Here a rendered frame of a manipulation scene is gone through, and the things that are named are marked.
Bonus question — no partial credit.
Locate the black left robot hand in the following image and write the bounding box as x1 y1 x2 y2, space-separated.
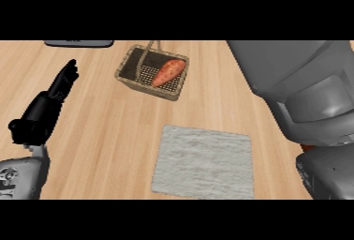
8 58 80 147

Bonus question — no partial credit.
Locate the wicker basket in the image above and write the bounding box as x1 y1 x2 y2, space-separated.
114 40 191 102

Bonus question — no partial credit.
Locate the orange sweet potato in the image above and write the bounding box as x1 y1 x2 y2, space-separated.
151 59 189 88

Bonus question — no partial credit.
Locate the pale grey placemat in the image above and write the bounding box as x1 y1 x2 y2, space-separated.
151 125 256 201

